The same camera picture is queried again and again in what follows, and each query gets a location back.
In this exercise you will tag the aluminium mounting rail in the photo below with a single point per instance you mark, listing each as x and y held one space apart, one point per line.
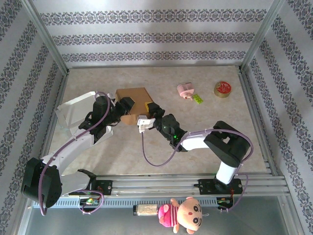
156 186

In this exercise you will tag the aluminium side rail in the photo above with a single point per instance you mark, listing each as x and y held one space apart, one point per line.
61 85
252 98

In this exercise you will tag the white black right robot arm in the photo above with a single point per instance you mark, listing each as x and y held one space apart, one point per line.
195 143

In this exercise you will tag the white teal paper box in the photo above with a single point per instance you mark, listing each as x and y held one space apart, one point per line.
71 110

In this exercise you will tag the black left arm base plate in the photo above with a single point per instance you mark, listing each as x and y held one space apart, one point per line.
106 187

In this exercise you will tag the aluminium frame post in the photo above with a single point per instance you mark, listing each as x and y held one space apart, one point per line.
261 36
45 36

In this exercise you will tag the small electronics board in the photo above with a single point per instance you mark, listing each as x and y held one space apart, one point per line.
223 202
89 201

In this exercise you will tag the green toy brick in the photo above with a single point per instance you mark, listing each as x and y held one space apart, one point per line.
198 99

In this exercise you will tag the beige block with black end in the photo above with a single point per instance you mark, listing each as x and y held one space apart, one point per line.
146 210

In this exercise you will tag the gold round tin red lid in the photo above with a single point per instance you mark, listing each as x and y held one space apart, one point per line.
222 89

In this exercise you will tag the pink plastic toy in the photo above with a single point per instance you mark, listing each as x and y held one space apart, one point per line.
185 89

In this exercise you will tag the grey metal sheet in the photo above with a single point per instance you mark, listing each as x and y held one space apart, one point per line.
97 222

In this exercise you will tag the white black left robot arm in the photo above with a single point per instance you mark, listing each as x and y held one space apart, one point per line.
71 149

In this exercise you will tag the pink plush doll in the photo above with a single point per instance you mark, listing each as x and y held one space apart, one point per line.
188 215

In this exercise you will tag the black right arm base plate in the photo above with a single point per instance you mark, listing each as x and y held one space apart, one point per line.
207 187

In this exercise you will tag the brown cardboard box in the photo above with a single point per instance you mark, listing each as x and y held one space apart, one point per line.
133 96

